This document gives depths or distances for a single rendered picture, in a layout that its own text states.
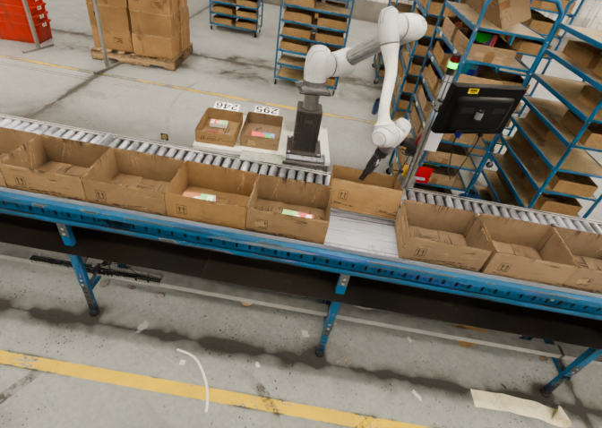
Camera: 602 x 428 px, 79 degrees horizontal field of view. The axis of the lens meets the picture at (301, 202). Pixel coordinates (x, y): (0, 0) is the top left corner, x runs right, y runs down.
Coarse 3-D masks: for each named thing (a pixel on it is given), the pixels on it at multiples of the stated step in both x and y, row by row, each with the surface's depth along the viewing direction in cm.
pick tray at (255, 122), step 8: (248, 112) 291; (248, 120) 297; (256, 120) 297; (264, 120) 297; (272, 120) 296; (280, 120) 296; (248, 128) 290; (256, 128) 291; (264, 128) 293; (272, 128) 295; (280, 128) 297; (240, 136) 265; (248, 136) 264; (256, 136) 264; (240, 144) 269; (248, 144) 268; (256, 144) 268; (264, 144) 268; (272, 144) 267
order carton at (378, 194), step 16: (336, 176) 226; (352, 176) 225; (368, 176) 224; (384, 176) 223; (336, 192) 199; (352, 192) 198; (368, 192) 197; (384, 192) 197; (400, 192) 196; (336, 208) 203; (352, 208) 202; (368, 208) 201; (384, 208) 200
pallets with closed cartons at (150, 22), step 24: (120, 0) 504; (144, 0) 499; (168, 0) 500; (96, 24) 525; (120, 24) 523; (144, 24) 519; (168, 24) 518; (96, 48) 540; (120, 48) 545; (144, 48) 539; (168, 48) 538; (192, 48) 624
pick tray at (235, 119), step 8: (208, 112) 290; (216, 112) 291; (224, 112) 290; (232, 112) 290; (240, 112) 290; (200, 120) 270; (208, 120) 291; (224, 120) 294; (232, 120) 294; (240, 120) 279; (200, 128) 273; (208, 128) 281; (216, 128) 282; (224, 128) 284; (232, 128) 286; (240, 128) 286; (200, 136) 262; (208, 136) 262; (216, 136) 261; (224, 136) 261; (232, 136) 261; (216, 144) 266; (224, 144) 265; (232, 144) 265
